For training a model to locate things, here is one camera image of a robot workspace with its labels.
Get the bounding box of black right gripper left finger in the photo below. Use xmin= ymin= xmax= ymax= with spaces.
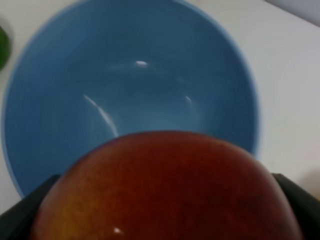
xmin=0 ymin=174 xmax=60 ymax=240

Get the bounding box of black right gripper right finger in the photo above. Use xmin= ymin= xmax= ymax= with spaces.
xmin=273 ymin=173 xmax=320 ymax=240

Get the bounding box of red pomegranate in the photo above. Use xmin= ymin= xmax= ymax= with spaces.
xmin=29 ymin=131 xmax=304 ymax=240

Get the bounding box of green lime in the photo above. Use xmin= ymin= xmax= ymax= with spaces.
xmin=0 ymin=27 xmax=11 ymax=70

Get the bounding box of blue bowl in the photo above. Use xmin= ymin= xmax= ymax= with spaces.
xmin=1 ymin=0 xmax=259 ymax=197

